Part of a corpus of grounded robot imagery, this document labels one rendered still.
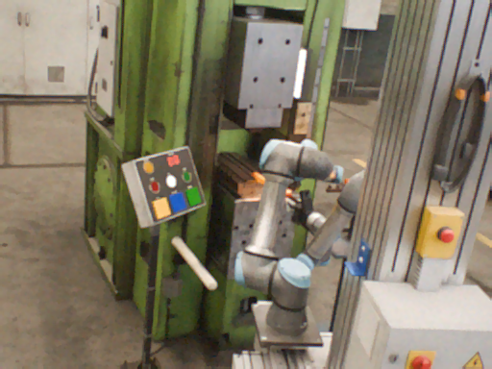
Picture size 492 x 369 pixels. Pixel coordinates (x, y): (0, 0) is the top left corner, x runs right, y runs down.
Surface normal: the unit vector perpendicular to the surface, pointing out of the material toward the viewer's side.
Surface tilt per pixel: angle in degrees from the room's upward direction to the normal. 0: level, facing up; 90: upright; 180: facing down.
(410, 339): 90
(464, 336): 90
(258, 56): 90
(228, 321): 89
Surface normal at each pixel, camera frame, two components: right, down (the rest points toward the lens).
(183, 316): 0.43, 0.34
